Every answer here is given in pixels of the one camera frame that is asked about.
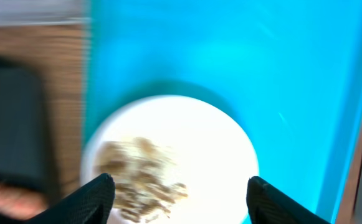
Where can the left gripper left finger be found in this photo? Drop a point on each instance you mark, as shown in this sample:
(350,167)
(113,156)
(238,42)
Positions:
(92,203)

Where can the black rectangular tray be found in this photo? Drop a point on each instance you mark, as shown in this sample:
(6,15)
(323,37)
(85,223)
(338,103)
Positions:
(26,150)

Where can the orange carrot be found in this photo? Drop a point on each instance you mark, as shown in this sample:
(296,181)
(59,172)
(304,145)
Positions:
(19,203)

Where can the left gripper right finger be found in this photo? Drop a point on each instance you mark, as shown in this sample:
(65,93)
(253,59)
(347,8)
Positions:
(268,205)

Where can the teal serving tray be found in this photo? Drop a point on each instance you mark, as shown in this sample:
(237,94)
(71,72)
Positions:
(288,71)

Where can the large white plate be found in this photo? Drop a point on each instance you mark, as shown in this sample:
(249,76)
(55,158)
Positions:
(211,154)

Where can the peanut shell scraps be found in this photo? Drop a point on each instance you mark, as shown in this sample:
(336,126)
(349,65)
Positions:
(147,186)

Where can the clear plastic storage bin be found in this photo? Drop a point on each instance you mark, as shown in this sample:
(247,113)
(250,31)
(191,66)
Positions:
(43,12)

